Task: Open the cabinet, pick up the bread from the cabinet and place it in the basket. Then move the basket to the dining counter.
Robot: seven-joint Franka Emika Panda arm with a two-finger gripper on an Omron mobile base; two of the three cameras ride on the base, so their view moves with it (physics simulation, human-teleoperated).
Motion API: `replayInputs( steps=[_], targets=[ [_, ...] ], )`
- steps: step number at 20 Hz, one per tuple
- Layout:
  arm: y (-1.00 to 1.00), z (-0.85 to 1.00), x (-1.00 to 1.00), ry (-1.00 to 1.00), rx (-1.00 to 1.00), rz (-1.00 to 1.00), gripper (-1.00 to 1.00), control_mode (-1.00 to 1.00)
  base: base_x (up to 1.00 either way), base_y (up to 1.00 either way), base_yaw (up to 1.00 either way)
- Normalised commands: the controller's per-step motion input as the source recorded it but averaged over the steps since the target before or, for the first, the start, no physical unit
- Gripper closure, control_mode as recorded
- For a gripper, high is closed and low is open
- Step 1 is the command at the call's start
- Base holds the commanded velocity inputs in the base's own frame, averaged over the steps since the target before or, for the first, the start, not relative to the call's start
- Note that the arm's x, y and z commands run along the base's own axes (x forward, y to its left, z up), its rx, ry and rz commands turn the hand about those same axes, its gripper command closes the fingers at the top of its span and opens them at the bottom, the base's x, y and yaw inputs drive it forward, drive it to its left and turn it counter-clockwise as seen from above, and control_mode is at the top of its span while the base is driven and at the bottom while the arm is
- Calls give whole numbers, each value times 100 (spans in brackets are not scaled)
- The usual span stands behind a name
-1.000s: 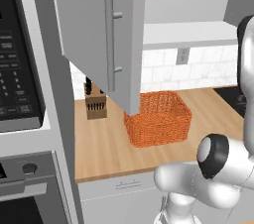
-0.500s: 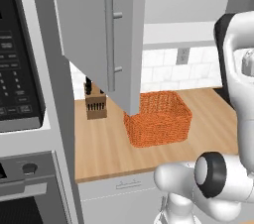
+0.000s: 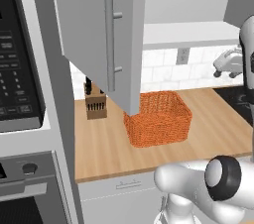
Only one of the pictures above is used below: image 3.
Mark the orange woven basket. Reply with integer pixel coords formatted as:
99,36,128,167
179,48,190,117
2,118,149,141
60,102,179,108
122,90,193,150

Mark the grey cabinet door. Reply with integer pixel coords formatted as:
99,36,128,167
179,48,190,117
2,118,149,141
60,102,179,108
49,0,148,117

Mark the brown knife block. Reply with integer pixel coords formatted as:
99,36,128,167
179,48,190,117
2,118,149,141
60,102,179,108
84,74,109,121

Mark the white drawer front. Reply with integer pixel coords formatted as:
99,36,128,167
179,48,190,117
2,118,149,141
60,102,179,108
76,170,167,203

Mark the black hob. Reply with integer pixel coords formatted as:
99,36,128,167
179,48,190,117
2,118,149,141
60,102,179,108
212,85,254,129

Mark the white stand mixer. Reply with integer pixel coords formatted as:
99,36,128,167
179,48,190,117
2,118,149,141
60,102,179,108
212,45,246,79

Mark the white base cupboard door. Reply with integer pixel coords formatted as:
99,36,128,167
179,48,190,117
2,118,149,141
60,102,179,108
79,189,168,224

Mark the black microwave oven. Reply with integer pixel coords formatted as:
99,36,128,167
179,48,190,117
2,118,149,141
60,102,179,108
0,0,47,134

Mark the dark oven knob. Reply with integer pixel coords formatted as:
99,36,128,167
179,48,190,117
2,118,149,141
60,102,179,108
21,163,39,175

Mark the grey built-in oven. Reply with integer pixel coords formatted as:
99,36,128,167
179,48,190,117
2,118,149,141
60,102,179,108
0,150,72,224

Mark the grey range hood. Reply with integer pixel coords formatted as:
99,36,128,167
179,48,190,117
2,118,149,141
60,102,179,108
223,0,254,30

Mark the grey cabinet door handle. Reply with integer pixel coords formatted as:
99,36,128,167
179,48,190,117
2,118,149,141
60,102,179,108
103,0,124,93

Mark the grey wall outlet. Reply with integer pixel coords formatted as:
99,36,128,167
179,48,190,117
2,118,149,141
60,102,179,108
176,47,191,66

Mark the grey drawer handle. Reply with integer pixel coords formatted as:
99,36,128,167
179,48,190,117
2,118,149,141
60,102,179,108
115,179,143,190

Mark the grey oven door handle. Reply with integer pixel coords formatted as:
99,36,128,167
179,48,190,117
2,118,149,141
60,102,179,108
0,182,50,203

